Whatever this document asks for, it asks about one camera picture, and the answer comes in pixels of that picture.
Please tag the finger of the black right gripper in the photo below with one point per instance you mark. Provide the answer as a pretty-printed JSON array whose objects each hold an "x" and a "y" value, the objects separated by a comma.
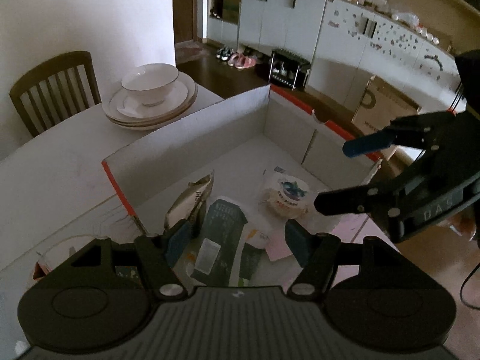
[
  {"x": 422, "y": 132},
  {"x": 375, "y": 198}
]

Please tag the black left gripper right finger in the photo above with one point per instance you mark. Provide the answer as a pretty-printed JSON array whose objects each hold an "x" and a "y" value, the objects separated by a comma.
[{"x": 321, "y": 255}]

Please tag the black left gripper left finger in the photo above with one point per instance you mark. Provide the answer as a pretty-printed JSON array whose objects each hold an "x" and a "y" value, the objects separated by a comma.
[{"x": 158, "y": 256}]

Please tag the dark teal snack packet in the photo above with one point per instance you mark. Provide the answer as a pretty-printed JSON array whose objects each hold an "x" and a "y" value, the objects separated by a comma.
[{"x": 220, "y": 235}]

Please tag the person's right hand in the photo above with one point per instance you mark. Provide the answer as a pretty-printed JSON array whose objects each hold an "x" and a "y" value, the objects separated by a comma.
[{"x": 462, "y": 223}]

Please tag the pink paper card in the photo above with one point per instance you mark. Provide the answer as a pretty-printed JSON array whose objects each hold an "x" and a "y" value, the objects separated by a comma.
[{"x": 276, "y": 247}]

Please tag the brown cardboard carton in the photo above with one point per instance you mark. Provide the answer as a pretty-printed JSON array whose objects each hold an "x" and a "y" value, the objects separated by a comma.
[{"x": 381, "y": 103}]

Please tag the silver foil snack bag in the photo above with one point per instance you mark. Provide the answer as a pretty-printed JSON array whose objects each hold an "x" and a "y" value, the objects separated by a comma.
[{"x": 191, "y": 204}]

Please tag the round blueberry snack pack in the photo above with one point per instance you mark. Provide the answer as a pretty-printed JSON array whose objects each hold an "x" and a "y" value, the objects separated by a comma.
[{"x": 288, "y": 196}]

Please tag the red cardboard box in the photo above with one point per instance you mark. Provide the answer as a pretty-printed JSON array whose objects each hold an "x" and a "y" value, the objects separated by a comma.
[{"x": 243, "y": 140}]

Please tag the black shoe rack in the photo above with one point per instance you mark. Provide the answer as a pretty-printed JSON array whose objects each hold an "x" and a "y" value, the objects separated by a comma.
[{"x": 288, "y": 70}]

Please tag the white ceramic bowl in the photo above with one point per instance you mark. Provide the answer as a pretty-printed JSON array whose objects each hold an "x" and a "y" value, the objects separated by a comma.
[{"x": 150, "y": 84}]

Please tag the brown wooden chair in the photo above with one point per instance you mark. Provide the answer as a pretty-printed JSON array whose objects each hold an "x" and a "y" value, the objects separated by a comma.
[{"x": 55, "y": 90}]

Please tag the pink shoes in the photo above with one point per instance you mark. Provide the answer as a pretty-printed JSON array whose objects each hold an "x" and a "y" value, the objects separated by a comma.
[{"x": 241, "y": 61}]

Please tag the brown door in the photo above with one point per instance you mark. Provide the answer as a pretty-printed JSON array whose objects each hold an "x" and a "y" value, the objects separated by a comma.
[{"x": 184, "y": 20}]

